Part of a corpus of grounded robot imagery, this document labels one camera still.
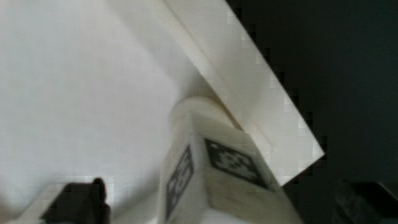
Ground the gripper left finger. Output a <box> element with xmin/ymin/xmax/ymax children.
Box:
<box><xmin>42</xmin><ymin>178</ymin><xmax>111</xmax><ymax>224</ymax></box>

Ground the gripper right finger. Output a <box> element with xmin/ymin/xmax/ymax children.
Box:
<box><xmin>333</xmin><ymin>182</ymin><xmax>398</xmax><ymax>224</ymax></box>

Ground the white table leg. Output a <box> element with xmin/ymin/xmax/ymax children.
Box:
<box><xmin>159</xmin><ymin>97</ymin><xmax>305</xmax><ymax>224</ymax></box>

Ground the white square tabletop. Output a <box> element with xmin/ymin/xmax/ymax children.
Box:
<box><xmin>0</xmin><ymin>0</ymin><xmax>322</xmax><ymax>224</ymax></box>

